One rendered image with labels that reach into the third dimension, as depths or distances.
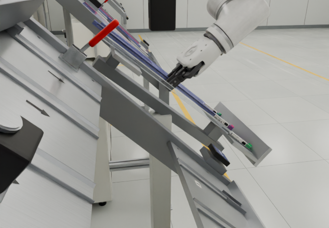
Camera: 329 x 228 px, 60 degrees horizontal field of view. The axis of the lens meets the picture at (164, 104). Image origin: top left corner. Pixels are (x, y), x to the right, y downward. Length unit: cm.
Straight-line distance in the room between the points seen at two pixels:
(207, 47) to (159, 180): 43
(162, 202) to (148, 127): 45
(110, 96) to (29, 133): 37
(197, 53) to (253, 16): 17
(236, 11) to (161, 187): 56
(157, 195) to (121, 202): 81
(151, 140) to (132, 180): 132
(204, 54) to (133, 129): 29
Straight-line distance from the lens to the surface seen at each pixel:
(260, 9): 79
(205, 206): 47
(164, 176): 92
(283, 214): 179
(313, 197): 198
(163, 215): 102
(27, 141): 18
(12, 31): 44
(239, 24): 77
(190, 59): 74
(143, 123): 57
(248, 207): 64
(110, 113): 55
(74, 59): 49
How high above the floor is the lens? 115
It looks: 22 degrees down
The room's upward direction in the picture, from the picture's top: straight up
